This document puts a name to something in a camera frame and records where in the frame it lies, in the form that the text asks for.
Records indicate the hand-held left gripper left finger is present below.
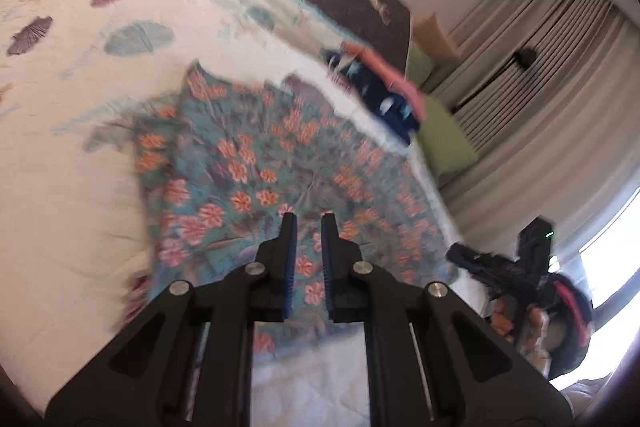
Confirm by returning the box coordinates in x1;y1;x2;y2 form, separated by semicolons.
45;212;300;427

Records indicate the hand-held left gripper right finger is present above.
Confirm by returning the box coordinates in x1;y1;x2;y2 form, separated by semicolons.
320;212;573;427

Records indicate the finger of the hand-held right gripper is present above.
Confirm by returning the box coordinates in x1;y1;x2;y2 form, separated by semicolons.
446;243;503;279

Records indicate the teal floral garment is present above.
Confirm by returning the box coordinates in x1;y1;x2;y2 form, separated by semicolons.
132;61;461;360

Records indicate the person's right hand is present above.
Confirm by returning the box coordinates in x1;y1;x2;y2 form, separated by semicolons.
487;294;551;365

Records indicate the green pillow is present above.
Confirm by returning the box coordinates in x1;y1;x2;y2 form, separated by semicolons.
405;42;437;90
416;98;482;180

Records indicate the navy printed cloth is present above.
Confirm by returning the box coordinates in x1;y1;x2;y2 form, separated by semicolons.
320;49;424;146

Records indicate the beige pleated curtain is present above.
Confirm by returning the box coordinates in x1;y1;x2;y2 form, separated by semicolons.
427;0;640;260

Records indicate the pink folded cloth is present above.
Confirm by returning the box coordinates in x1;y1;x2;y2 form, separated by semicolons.
341;41;429;120

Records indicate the beige pillow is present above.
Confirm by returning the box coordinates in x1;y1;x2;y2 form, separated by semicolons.
411;12;462;64

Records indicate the white leaf print blanket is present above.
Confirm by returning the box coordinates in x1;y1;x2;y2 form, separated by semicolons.
0;0;493;427

